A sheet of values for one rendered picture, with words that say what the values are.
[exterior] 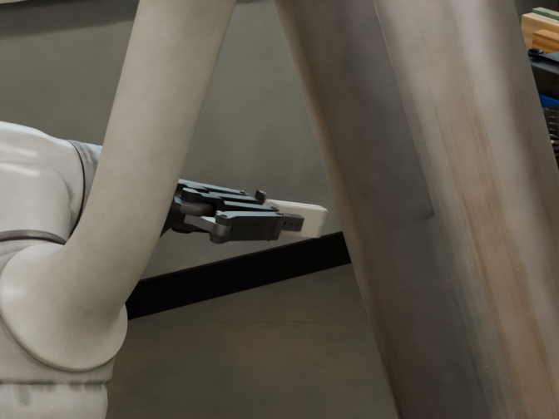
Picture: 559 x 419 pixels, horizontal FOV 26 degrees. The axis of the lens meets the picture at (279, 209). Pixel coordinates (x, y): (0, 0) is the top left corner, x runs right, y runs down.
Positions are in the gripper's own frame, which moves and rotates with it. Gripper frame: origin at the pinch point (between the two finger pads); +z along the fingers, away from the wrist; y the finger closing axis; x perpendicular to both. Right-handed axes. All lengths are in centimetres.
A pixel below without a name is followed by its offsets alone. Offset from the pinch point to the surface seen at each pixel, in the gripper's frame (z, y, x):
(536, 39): 45, 16, -23
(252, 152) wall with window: 92, 125, 22
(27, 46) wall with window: 35, 131, 9
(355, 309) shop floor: 116, 103, 50
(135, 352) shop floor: 68, 115, 67
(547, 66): 21.1, -6.5, -20.8
